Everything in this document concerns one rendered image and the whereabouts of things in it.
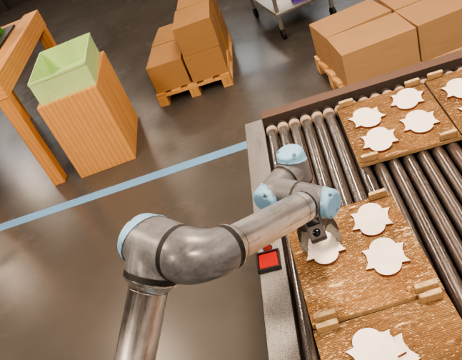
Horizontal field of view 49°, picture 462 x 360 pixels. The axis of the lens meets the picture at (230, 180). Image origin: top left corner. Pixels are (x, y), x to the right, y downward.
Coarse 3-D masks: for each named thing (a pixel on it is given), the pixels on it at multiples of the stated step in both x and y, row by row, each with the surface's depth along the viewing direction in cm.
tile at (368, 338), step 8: (368, 328) 125; (360, 336) 124; (368, 336) 124; (376, 336) 123; (384, 336) 122; (360, 344) 123; (368, 344) 122; (376, 344) 121; (384, 344) 121; (392, 344) 120; (352, 352) 122; (360, 352) 121; (368, 352) 120; (376, 352) 120; (384, 352) 119; (392, 352) 119; (400, 352) 118
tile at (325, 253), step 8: (328, 232) 157; (328, 240) 154; (336, 240) 153; (312, 248) 154; (320, 248) 153; (328, 248) 152; (336, 248) 151; (344, 248) 150; (312, 256) 152; (320, 256) 150; (328, 256) 149; (336, 256) 148; (320, 264) 149; (328, 264) 148
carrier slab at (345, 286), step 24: (336, 216) 162; (360, 240) 152; (408, 240) 146; (312, 264) 151; (336, 264) 148; (360, 264) 145; (408, 264) 139; (312, 288) 144; (336, 288) 141; (360, 288) 139; (384, 288) 136; (408, 288) 134; (312, 312) 138; (336, 312) 135; (360, 312) 133
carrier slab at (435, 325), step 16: (416, 304) 129; (432, 304) 128; (448, 304) 126; (352, 320) 132; (368, 320) 130; (384, 320) 129; (400, 320) 127; (416, 320) 126; (432, 320) 124; (448, 320) 123; (320, 336) 131; (336, 336) 130; (352, 336) 128; (416, 336) 123; (432, 336) 121; (448, 336) 120; (320, 352) 128; (336, 352) 126; (416, 352) 120; (432, 352) 118; (448, 352) 117
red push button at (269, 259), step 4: (272, 252) 161; (276, 252) 160; (260, 256) 161; (264, 256) 160; (268, 256) 160; (272, 256) 159; (276, 256) 159; (260, 260) 160; (264, 260) 159; (268, 260) 159; (272, 260) 158; (276, 260) 157; (260, 264) 158; (264, 264) 158; (268, 264) 157; (272, 264) 157; (276, 264) 156; (260, 268) 157
